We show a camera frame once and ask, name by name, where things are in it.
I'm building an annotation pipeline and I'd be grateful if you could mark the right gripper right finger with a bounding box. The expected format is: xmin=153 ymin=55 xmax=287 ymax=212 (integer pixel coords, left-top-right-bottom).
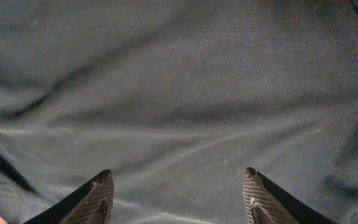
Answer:
xmin=242 ymin=167 xmax=336 ymax=224

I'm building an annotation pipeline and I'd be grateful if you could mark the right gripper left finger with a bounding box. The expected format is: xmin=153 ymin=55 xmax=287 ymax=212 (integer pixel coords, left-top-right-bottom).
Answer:
xmin=24 ymin=169 xmax=114 ymax=224

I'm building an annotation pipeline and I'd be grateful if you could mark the black t-shirt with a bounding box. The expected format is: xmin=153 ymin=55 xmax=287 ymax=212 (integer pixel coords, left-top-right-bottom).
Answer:
xmin=0 ymin=0 xmax=358 ymax=223

